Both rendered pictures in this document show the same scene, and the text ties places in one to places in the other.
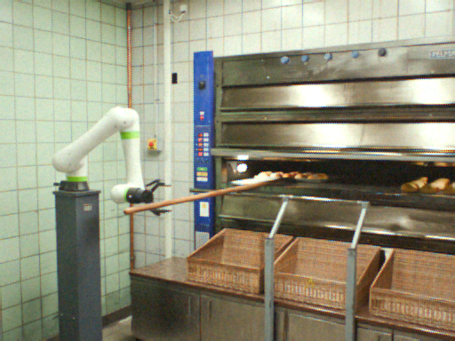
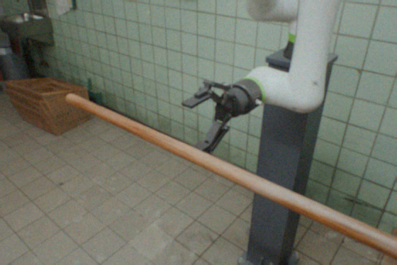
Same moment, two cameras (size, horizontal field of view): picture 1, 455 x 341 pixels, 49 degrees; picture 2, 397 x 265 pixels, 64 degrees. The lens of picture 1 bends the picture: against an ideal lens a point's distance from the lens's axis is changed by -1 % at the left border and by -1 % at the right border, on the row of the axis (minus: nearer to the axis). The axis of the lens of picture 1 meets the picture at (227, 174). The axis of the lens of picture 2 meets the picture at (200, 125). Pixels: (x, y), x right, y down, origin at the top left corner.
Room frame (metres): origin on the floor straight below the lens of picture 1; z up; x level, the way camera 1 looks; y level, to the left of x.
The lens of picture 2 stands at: (2.75, -0.31, 1.58)
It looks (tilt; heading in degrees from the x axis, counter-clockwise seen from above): 30 degrees down; 98
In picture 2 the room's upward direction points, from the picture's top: straight up
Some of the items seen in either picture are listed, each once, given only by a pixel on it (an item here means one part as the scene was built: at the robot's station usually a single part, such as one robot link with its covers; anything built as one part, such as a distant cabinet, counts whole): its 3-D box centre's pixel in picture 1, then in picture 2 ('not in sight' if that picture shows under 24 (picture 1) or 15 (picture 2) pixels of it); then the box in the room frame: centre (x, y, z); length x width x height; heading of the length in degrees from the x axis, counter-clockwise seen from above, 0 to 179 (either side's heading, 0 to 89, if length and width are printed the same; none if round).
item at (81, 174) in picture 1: (75, 164); (305, 13); (2.97, 0.91, 1.36); 0.16 x 0.13 x 0.19; 172
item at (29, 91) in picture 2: not in sight; (47, 92); (0.94, 2.27, 0.32); 0.56 x 0.49 x 0.28; 156
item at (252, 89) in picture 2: (136, 195); (244, 97); (2.76, 0.51, 1.20); 0.12 x 0.06 x 0.09; 149
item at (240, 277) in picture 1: (240, 257); not in sight; (3.26, -0.09, 0.72); 0.56 x 0.49 x 0.28; 57
